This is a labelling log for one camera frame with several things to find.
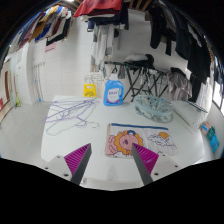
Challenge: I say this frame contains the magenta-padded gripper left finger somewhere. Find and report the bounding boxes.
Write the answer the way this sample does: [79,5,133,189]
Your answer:
[42,142,93,186]

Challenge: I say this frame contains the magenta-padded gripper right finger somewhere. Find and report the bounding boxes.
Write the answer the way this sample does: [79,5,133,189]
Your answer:
[131,143,181,186]

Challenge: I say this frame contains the cartoon print towel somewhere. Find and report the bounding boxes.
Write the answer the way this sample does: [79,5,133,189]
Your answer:
[105,122,179,159]

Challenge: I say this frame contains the round pale green peg hanger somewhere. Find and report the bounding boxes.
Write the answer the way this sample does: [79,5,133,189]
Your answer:
[133,94,174,123]

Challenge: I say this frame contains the teal plastic pegs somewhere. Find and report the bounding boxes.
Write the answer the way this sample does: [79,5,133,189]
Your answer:
[199,120,221,154]

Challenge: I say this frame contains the blue detergent bottle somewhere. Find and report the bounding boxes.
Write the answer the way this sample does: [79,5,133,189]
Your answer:
[102,73,125,107]

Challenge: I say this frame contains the striped clothes hanger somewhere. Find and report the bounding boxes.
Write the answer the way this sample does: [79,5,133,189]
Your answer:
[186,100,208,114]

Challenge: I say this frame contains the grey garment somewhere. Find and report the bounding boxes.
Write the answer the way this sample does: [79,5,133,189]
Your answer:
[167,67,194,102]

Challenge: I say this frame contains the black folding drying rack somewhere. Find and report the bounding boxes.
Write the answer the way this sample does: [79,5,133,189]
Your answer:
[104,59,171,103]

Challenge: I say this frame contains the white folded bundle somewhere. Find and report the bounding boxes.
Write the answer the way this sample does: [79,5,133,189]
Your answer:
[124,53,149,63]

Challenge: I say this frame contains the row of dark hanging clothes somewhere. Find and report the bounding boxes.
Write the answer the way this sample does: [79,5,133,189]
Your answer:
[146,0,214,104]

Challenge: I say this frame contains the white hanging garments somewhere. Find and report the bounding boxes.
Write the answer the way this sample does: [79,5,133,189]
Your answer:
[91,24,116,69]

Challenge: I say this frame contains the pink cloth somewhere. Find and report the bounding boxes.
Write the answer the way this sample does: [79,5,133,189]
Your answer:
[44,41,57,53]

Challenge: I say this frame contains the row of colourful hanging clothes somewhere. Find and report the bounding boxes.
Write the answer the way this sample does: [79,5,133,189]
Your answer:
[9,0,129,53]

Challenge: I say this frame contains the purple wire clothes hanger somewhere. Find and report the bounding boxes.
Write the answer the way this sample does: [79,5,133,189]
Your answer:
[43,103,101,130]
[49,97,100,116]

